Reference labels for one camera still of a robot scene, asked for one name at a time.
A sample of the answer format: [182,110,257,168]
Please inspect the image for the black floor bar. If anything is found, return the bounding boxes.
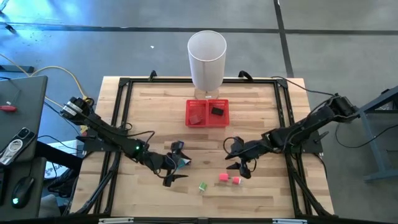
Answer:
[0,64,35,74]

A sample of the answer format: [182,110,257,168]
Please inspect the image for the white printed box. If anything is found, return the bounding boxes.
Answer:
[45,139,83,180]

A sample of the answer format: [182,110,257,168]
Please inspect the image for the red plastic mesh basket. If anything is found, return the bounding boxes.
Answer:
[206,99,231,128]
[185,99,208,128]

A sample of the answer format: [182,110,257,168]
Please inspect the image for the dark grey side desk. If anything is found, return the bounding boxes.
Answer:
[0,75,49,220]

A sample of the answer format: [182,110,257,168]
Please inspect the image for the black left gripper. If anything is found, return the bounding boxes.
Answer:
[141,140,193,188]

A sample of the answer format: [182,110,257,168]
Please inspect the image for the red handled screwdriver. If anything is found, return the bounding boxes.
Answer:
[0,89,22,113]

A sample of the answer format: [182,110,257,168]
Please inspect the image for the black tangled cables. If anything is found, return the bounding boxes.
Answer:
[46,169,78,200]

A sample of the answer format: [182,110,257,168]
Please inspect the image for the yellow power cable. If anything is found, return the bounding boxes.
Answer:
[0,52,94,136]

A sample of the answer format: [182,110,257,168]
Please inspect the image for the smartphone in clear case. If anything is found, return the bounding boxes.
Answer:
[0,126,37,166]

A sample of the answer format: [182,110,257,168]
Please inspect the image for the white table bracket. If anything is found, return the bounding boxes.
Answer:
[98,217,135,224]
[272,218,308,224]

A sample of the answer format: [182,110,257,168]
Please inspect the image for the black metal table frame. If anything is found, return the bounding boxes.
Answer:
[70,77,335,218]

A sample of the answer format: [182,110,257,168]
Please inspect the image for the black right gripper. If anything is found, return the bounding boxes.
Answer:
[224,136,270,180]

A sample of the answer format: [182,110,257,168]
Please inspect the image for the black computer mouse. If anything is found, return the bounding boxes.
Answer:
[11,175,35,209]

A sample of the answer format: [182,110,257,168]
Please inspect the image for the grey blue metal table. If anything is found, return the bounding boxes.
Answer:
[343,85,398,183]

